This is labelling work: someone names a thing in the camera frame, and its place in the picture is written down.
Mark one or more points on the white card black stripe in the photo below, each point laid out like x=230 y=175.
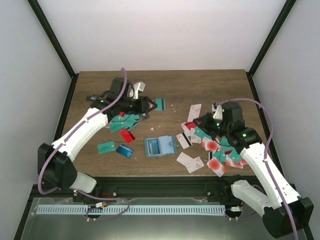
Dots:
x=183 y=140

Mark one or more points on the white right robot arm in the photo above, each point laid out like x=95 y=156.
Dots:
x=281 y=207

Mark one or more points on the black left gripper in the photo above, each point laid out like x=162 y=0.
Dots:
x=143 y=106

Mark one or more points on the small black card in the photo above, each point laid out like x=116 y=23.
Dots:
x=91 y=97

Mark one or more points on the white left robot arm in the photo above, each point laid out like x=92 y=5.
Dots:
x=55 y=160

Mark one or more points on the black frame post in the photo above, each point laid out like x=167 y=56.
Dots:
x=41 y=17
x=276 y=27

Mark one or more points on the white flower VIP card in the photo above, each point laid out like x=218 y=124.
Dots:
x=185 y=159

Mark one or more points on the black frame post right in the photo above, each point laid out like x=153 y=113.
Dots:
x=276 y=27

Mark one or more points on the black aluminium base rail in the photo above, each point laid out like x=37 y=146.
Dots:
x=211 y=188

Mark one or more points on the black frame post left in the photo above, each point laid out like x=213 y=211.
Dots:
x=41 y=17

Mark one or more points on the light blue slotted cable duct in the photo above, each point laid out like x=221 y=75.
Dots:
x=199 y=210

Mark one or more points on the light blue card holder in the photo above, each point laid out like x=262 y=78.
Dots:
x=160 y=146

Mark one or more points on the teal card with black stripe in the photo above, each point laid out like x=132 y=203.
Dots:
x=161 y=104

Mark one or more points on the blue card left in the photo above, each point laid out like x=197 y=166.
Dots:
x=125 y=151

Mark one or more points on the white card large red circle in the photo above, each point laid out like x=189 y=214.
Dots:
x=217 y=167

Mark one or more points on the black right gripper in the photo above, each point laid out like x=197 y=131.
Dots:
x=204 y=125

